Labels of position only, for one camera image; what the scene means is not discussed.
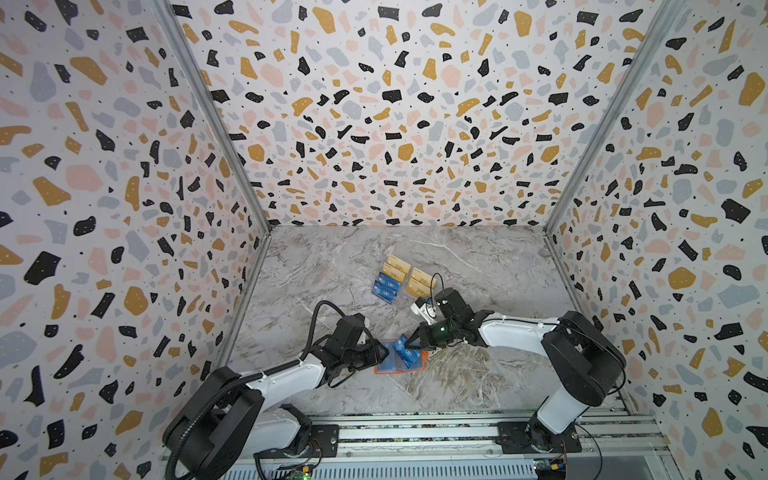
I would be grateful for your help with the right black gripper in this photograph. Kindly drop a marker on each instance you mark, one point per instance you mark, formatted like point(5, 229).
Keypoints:
point(421, 336)

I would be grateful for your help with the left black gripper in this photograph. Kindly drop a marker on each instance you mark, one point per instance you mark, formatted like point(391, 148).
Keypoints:
point(376, 353)

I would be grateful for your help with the orange card holder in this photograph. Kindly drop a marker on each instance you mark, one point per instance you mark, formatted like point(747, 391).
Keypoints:
point(394, 364)

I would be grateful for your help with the blue card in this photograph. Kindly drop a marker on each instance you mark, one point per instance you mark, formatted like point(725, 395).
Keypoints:
point(388, 282)
point(408, 357)
point(384, 292)

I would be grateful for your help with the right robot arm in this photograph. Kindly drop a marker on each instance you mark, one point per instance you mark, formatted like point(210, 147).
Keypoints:
point(588, 366)

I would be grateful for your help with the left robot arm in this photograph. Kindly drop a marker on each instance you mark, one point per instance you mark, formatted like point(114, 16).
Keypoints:
point(235, 413)

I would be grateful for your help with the gold card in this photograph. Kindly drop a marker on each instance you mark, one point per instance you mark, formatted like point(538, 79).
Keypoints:
point(417, 289)
point(399, 264)
point(423, 278)
point(394, 273)

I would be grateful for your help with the gold card back right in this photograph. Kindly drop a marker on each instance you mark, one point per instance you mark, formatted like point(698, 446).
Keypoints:
point(423, 278)

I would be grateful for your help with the gold card back left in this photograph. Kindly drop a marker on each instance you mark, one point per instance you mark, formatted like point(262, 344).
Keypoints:
point(399, 264)

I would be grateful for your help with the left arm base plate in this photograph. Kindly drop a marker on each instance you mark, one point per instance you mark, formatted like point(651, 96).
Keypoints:
point(314, 441)

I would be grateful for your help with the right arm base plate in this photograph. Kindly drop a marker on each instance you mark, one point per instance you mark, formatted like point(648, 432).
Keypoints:
point(530, 437)

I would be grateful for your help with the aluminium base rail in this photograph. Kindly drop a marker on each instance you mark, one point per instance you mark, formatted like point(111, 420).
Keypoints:
point(462, 446)

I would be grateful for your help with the right aluminium corner post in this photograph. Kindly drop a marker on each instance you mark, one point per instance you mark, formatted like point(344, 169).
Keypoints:
point(662, 23)

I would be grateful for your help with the aluminium corner post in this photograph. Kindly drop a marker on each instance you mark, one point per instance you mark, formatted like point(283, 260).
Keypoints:
point(173, 33)
point(662, 23)

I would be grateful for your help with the left aluminium corner post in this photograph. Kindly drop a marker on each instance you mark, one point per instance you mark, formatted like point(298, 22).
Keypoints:
point(173, 33)

